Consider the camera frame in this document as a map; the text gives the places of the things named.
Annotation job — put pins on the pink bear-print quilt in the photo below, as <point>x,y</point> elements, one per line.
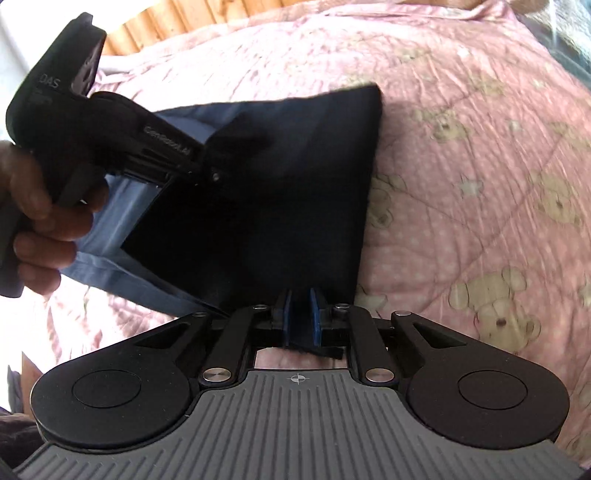
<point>480,205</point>

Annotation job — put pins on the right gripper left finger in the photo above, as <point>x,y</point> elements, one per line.
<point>281,317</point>

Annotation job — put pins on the person's left hand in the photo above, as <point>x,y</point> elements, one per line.
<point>49,245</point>

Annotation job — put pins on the black garment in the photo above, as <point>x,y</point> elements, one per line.
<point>305,192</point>

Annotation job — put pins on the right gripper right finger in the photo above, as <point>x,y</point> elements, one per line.
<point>319,318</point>

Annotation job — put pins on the blue cloth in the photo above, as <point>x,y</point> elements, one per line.
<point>174,249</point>

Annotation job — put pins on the wooden headboard panel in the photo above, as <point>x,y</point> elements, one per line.
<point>166,19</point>

